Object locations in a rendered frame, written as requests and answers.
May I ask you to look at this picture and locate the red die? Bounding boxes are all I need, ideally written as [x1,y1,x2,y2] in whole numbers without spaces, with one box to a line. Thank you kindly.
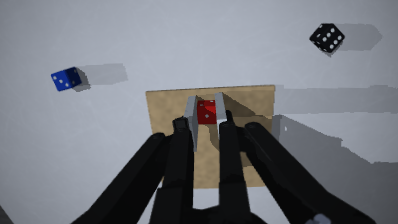
[197,100,217,124]

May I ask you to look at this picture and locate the tan flat mat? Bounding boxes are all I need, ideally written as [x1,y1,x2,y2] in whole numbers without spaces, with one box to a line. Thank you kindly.
[145,85,275,189]

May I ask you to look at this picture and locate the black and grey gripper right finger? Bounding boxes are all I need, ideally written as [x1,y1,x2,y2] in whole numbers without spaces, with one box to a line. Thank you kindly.
[215,92,376,224]

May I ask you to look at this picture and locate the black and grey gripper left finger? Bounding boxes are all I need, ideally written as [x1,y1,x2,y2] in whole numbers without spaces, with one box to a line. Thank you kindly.
[71,96,199,224]

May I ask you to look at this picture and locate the black die with white pips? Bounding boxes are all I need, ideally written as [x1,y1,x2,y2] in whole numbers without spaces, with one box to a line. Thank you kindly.
[309,23,345,53]

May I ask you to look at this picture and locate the blue die with white pips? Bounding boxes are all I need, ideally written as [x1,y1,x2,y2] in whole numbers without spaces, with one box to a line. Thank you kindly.
[51,67,82,92]

